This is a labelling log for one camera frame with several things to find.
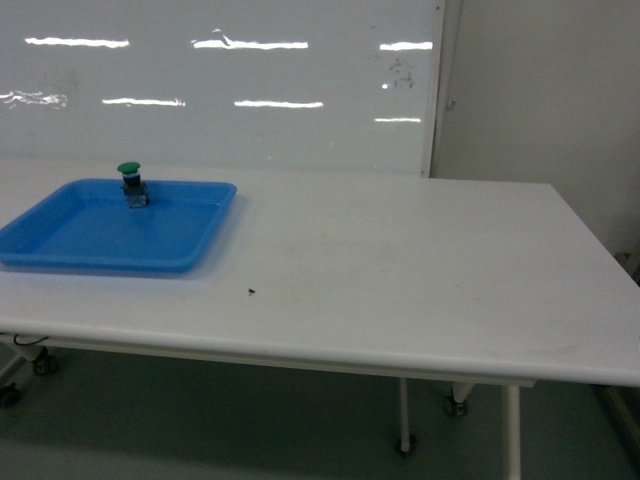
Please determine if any left table caster wheel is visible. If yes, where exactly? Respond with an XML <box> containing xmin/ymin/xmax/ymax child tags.
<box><xmin>31</xmin><ymin>347</ymin><xmax>59</xmax><ymax>376</ymax></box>

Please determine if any white table leg frame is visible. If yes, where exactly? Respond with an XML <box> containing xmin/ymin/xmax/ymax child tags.
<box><xmin>395</xmin><ymin>377</ymin><xmax>522</xmax><ymax>479</ymax></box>

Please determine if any blue plastic tray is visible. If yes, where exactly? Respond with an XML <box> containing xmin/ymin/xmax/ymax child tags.
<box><xmin>1</xmin><ymin>179</ymin><xmax>237</xmax><ymax>273</ymax></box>

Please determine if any green mushroom push button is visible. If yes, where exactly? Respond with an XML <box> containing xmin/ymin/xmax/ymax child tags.
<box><xmin>117</xmin><ymin>162</ymin><xmax>149</xmax><ymax>208</ymax></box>

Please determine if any table caster wheel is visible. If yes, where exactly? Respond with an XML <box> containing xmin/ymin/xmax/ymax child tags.
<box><xmin>31</xmin><ymin>347</ymin><xmax>59</xmax><ymax>376</ymax></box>
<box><xmin>444</xmin><ymin>393</ymin><xmax>468</xmax><ymax>418</ymax></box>

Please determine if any right table caster wheel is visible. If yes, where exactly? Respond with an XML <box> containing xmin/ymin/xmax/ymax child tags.
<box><xmin>444</xmin><ymin>393</ymin><xmax>468</xmax><ymax>418</ymax></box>

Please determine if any grey metal frame post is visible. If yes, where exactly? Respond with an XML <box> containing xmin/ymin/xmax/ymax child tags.
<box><xmin>420</xmin><ymin>1</ymin><xmax>465</xmax><ymax>178</ymax></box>

